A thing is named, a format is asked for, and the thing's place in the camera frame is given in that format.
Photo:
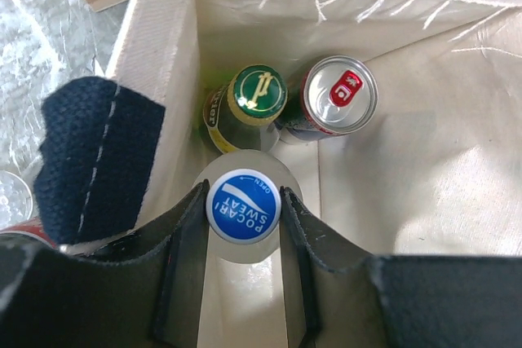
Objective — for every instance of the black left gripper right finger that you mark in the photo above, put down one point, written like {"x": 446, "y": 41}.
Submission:
{"x": 328, "y": 296}

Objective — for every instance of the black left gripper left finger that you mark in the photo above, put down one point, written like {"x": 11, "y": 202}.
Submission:
{"x": 145, "y": 287}

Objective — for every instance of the clear water bottle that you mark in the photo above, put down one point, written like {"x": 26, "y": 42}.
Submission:
{"x": 244, "y": 205}
{"x": 16, "y": 200}

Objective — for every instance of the beige canvas tote bag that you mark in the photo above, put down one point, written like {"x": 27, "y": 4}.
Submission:
{"x": 438, "y": 170}

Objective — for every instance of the green gold-capped glass bottle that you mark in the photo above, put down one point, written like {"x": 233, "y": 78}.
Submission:
{"x": 242, "y": 114}

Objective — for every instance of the red bull can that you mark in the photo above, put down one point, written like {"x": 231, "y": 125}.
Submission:
{"x": 328, "y": 97}

